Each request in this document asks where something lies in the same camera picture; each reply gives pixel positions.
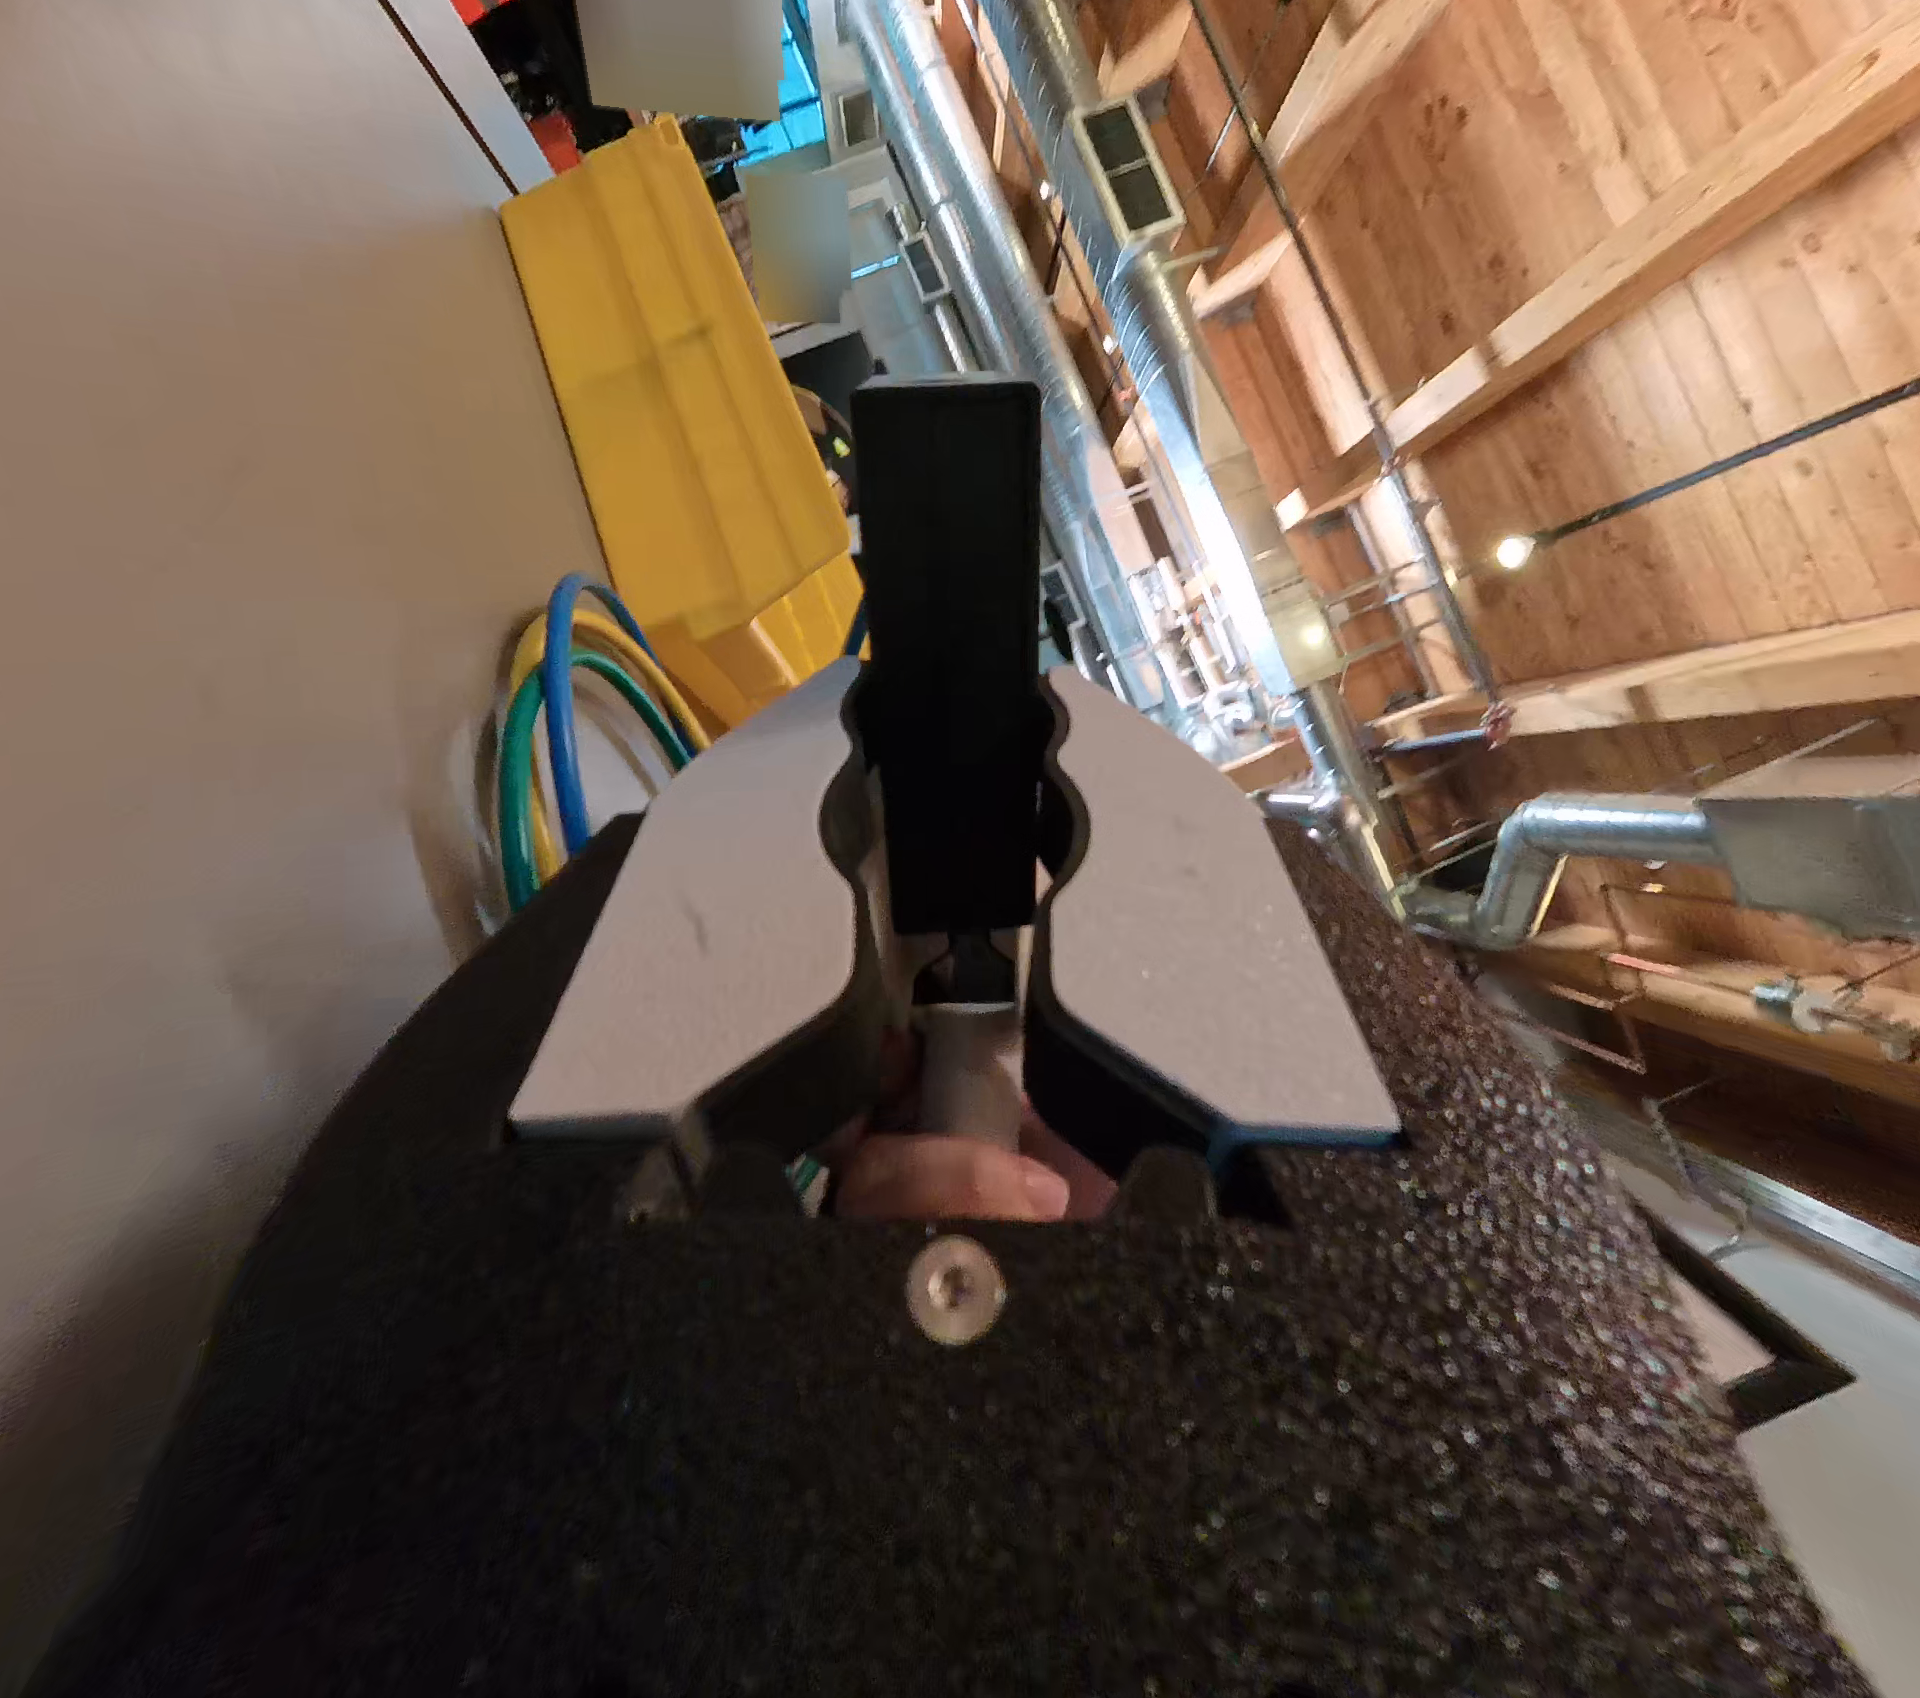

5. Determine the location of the white air vent grille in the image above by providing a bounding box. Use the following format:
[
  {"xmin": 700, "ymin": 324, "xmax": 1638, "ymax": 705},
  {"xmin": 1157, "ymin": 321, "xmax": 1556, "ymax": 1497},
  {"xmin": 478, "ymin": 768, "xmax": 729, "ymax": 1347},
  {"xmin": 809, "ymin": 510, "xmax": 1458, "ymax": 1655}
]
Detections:
[{"xmin": 1069, "ymin": 90, "xmax": 1190, "ymax": 249}]

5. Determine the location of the green ethernet cable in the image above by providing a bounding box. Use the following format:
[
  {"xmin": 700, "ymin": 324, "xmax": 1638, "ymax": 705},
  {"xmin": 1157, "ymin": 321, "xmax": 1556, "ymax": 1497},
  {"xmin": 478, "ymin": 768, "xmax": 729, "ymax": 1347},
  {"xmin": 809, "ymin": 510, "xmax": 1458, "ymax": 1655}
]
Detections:
[{"xmin": 498, "ymin": 653, "xmax": 700, "ymax": 913}]

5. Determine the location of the large silver ventilation duct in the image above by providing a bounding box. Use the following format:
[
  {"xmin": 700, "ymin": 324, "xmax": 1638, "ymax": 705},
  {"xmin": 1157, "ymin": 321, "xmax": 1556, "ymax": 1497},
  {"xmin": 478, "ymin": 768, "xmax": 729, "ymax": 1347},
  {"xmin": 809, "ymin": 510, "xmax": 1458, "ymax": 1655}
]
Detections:
[{"xmin": 907, "ymin": 0, "xmax": 1361, "ymax": 861}]

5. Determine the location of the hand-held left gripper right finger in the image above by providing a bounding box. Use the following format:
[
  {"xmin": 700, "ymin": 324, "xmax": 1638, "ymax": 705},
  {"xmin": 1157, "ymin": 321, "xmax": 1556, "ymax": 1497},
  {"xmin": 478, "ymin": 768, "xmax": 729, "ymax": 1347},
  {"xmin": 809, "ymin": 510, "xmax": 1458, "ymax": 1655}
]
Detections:
[{"xmin": 1025, "ymin": 662, "xmax": 1410, "ymax": 1186}]

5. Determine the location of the silver elbow duct with box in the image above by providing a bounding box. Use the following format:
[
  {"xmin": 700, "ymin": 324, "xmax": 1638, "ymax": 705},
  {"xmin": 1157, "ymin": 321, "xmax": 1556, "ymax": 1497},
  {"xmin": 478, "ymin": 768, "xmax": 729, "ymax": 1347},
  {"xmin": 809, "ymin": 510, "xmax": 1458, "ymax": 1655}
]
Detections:
[{"xmin": 1410, "ymin": 791, "xmax": 1920, "ymax": 950}]

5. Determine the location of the person's right hand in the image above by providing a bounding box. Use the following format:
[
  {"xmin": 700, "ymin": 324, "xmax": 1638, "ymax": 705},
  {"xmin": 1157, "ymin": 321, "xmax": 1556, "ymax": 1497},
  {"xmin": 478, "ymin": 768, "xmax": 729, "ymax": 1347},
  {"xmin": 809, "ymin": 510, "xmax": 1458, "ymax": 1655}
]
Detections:
[{"xmin": 832, "ymin": 1129, "xmax": 1122, "ymax": 1224}]

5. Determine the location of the black network switch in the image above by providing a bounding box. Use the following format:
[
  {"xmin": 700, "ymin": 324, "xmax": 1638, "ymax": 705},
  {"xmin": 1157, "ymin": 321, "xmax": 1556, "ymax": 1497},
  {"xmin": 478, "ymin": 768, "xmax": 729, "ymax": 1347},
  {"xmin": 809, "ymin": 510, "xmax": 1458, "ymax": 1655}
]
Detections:
[{"xmin": 849, "ymin": 375, "xmax": 1046, "ymax": 936}]

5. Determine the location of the spotlight on black rail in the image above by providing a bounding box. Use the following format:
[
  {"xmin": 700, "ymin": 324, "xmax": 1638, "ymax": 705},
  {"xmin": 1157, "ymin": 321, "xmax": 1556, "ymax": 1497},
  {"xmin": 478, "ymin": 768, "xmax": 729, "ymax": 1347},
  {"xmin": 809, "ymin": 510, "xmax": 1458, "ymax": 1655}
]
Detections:
[{"xmin": 1493, "ymin": 379, "xmax": 1920, "ymax": 577}]

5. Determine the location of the metal pipe fitting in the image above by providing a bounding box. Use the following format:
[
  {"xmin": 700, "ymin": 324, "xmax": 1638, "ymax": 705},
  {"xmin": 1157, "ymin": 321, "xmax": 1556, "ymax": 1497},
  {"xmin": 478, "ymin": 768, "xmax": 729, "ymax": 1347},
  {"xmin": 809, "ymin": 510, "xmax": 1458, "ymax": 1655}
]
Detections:
[{"xmin": 1753, "ymin": 971, "xmax": 1920, "ymax": 1063}]

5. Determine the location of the slim silver ventilation duct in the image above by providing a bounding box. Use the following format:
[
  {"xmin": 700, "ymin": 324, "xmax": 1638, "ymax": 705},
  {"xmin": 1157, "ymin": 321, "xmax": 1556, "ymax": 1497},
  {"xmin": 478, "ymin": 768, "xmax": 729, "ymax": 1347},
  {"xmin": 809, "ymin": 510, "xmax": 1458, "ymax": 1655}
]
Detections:
[{"xmin": 832, "ymin": 0, "xmax": 1099, "ymax": 680}]

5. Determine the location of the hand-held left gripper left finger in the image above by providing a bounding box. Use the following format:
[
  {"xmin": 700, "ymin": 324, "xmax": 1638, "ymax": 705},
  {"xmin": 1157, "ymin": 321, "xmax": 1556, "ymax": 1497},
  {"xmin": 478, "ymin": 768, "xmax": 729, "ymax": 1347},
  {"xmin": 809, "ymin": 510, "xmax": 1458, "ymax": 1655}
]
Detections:
[{"xmin": 507, "ymin": 657, "xmax": 894, "ymax": 1152}]

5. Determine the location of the black bordered marker sheet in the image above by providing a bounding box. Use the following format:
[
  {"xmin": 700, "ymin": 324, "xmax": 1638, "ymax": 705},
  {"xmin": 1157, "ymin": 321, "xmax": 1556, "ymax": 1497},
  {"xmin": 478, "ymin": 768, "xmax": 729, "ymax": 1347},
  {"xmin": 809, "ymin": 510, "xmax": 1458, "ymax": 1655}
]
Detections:
[{"xmin": 1711, "ymin": 1330, "xmax": 1862, "ymax": 1438}]

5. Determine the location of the yellow plastic bin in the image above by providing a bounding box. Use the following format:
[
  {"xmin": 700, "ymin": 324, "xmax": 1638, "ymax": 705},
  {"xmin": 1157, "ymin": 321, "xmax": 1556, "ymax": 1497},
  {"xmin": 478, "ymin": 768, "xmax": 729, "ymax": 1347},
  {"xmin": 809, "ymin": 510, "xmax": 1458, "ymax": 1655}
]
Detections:
[{"xmin": 498, "ymin": 110, "xmax": 872, "ymax": 740}]

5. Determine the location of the blue ethernet cable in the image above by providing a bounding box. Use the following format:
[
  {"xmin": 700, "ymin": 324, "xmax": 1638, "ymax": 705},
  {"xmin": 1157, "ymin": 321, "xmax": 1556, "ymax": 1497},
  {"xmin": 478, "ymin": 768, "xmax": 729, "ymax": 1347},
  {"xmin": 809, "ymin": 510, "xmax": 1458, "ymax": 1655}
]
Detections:
[{"xmin": 542, "ymin": 573, "xmax": 872, "ymax": 861}]

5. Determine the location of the yellow ethernet cable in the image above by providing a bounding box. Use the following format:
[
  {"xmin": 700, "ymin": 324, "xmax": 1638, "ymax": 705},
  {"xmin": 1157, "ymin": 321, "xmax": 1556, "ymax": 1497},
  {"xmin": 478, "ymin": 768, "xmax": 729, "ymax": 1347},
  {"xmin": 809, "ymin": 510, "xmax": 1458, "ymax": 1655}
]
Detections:
[{"xmin": 511, "ymin": 611, "xmax": 714, "ymax": 891}]

